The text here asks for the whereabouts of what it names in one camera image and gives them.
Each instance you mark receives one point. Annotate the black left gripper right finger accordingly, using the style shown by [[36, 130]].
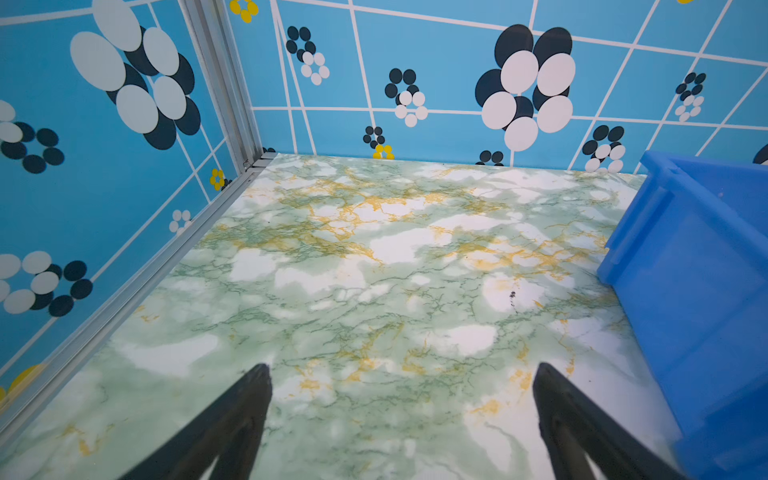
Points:
[[579, 434]]

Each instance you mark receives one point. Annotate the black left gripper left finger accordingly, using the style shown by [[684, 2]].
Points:
[[223, 440]]

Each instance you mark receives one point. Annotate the blue plastic bin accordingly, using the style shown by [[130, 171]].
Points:
[[688, 263]]

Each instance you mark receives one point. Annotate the aluminium frame post left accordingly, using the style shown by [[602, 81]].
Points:
[[212, 35]]

